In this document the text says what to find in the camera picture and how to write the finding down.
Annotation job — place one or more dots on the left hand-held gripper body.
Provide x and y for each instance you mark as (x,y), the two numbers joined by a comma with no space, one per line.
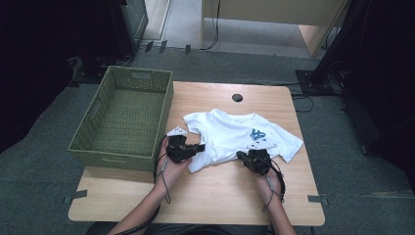
(177,148)

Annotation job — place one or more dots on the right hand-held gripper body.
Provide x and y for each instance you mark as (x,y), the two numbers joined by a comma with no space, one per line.
(259,161)

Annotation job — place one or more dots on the white t-shirt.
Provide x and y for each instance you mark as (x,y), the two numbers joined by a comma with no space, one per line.
(225,137)

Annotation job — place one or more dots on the green woven basket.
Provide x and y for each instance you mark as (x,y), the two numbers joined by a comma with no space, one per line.
(124,130)

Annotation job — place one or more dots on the person's right hand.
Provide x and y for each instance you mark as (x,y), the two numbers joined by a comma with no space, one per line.
(270,187)

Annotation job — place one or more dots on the person's left hand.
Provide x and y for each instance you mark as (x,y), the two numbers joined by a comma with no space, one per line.
(169,176)

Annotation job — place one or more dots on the black round table grommet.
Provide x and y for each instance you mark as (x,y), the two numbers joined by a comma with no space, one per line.
(237,97)

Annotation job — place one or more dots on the grey tape strip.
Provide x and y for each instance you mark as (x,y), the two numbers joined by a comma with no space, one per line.
(318,198)
(76,196)

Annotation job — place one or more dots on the person's dark clothing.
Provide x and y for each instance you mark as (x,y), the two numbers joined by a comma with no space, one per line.
(202,230)

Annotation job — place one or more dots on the black metal stand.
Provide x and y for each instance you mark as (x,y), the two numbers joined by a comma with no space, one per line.
(321,78)

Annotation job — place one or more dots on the black cabinet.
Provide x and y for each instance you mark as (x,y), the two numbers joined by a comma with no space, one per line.
(114,29)

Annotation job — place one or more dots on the beige desk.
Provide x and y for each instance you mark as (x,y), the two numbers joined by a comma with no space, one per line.
(277,11)

